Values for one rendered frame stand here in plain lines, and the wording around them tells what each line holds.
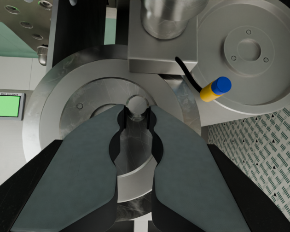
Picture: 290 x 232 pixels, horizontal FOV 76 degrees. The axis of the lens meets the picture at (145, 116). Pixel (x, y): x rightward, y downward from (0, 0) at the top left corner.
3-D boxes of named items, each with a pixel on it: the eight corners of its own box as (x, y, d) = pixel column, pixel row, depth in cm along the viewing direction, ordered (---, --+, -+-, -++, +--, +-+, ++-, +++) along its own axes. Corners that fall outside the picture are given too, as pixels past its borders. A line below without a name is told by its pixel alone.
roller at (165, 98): (183, 60, 16) (186, 202, 14) (152, 109, 41) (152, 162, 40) (43, 55, 15) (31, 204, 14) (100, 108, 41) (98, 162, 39)
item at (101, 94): (40, 104, 13) (133, 59, 14) (52, 108, 15) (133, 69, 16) (86, 200, 13) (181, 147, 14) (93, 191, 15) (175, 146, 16)
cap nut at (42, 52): (49, 46, 47) (47, 63, 47) (55, 53, 51) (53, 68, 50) (34, 45, 47) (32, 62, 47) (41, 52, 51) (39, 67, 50)
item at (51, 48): (68, -101, 19) (50, 76, 16) (104, 32, 42) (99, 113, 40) (63, -101, 19) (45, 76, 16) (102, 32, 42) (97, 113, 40)
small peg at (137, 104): (138, 122, 11) (120, 106, 11) (137, 125, 14) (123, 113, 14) (154, 104, 11) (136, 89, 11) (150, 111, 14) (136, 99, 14)
